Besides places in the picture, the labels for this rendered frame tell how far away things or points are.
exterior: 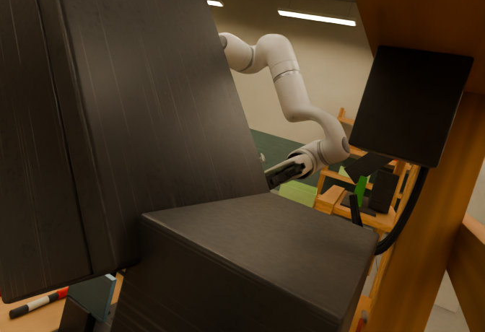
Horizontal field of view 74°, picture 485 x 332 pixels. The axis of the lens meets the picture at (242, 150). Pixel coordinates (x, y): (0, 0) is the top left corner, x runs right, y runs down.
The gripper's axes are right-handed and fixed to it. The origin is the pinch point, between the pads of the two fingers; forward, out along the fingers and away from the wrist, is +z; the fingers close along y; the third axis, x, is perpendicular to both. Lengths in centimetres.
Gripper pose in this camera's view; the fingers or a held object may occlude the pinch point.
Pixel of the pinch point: (270, 182)
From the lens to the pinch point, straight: 77.8
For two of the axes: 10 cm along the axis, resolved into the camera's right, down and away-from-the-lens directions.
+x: 4.1, 9.1, -0.5
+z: -5.7, 2.2, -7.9
